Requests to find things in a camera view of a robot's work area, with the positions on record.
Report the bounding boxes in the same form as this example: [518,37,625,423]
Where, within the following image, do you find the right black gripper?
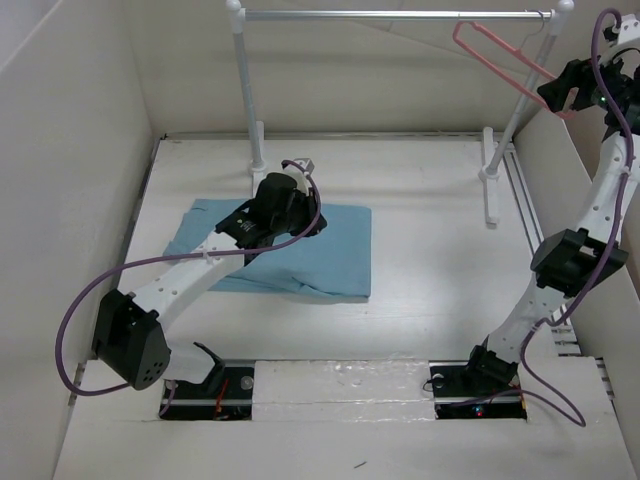
[538,41,640,111]

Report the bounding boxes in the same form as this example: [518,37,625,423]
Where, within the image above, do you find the light blue trousers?
[163,199,372,298]

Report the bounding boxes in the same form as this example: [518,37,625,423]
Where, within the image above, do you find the pink clothes hanger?
[452,20,576,121]

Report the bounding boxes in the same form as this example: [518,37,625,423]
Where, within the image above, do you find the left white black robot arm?
[92,162,326,397]

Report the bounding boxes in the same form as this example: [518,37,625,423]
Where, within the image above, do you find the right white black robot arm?
[462,53,639,394]

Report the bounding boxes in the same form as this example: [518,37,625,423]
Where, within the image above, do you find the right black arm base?
[423,363,527,420]

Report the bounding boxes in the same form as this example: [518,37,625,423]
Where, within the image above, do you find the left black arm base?
[159,362,255,422]

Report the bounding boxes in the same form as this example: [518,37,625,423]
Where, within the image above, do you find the white and silver clothes rack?
[225,1,574,227]

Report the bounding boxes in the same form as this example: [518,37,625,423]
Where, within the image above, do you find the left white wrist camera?
[281,158,314,191]

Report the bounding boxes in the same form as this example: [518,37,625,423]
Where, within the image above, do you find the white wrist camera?
[603,14,639,52]
[281,158,314,191]

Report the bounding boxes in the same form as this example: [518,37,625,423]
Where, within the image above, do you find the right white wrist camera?
[603,14,639,52]

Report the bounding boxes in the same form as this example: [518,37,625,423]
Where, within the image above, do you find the aluminium rail right side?
[502,145,582,357]

